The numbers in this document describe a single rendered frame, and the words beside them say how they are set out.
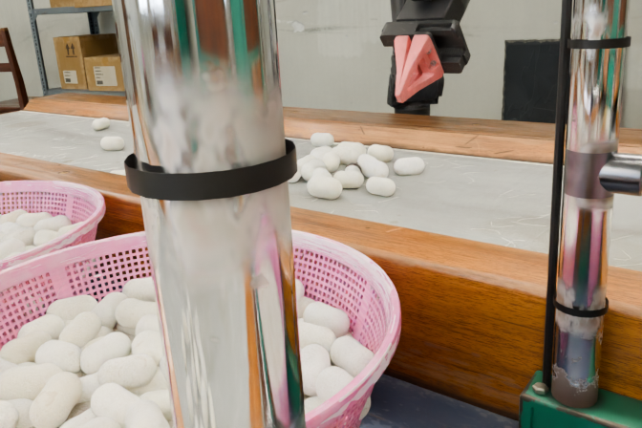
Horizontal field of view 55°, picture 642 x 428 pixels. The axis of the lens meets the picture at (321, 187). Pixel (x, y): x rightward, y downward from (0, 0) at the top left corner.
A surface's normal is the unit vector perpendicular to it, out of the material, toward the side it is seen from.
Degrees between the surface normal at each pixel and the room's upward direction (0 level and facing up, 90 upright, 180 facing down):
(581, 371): 90
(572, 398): 90
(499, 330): 90
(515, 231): 0
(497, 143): 45
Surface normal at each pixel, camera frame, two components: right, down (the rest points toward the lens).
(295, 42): -0.53, 0.26
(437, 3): -0.43, -0.57
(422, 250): -0.06, -0.96
